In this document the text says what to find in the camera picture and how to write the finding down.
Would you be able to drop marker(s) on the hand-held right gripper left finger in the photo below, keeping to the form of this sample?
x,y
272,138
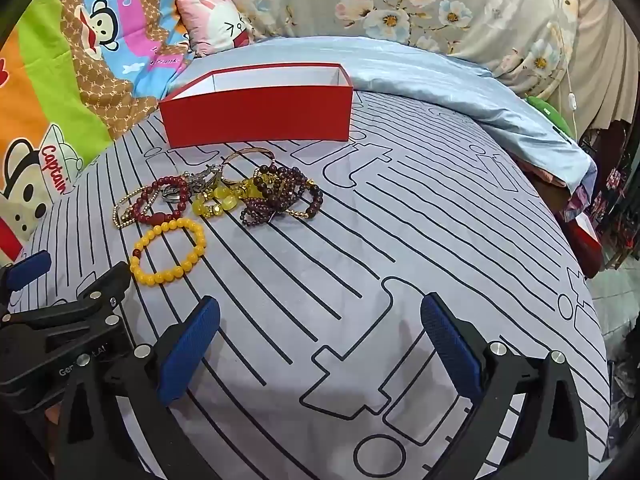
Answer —
x,y
187,350

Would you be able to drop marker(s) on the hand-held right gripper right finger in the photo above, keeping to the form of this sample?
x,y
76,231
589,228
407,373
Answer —
x,y
450,345

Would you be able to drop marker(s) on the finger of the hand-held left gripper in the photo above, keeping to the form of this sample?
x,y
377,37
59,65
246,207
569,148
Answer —
x,y
105,282
30,267

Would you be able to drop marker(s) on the silver metal watch band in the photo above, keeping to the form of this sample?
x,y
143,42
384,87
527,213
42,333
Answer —
x,y
202,177

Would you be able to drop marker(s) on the gold bangle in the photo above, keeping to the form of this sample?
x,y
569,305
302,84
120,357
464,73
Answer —
x,y
249,150

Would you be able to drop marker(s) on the red cardboard box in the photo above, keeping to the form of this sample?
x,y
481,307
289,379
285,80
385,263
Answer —
x,y
260,115

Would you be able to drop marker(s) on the grey striped bed sheet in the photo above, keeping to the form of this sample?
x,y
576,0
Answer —
x,y
350,260

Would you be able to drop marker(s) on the red cloth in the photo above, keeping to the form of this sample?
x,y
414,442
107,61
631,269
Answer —
x,y
580,240

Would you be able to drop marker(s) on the colourful cartoon monkey blanket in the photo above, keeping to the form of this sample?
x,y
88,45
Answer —
x,y
75,60

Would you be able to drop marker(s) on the green plastic object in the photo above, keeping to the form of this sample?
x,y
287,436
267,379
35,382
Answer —
x,y
555,115

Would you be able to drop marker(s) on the light blue quilt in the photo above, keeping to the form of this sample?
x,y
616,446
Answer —
x,y
450,85

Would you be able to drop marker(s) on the pink cartoon pillow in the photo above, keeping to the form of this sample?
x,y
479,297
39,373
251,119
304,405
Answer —
x,y
215,25

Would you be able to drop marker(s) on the beige curtain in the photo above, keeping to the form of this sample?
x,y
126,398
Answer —
x,y
600,60

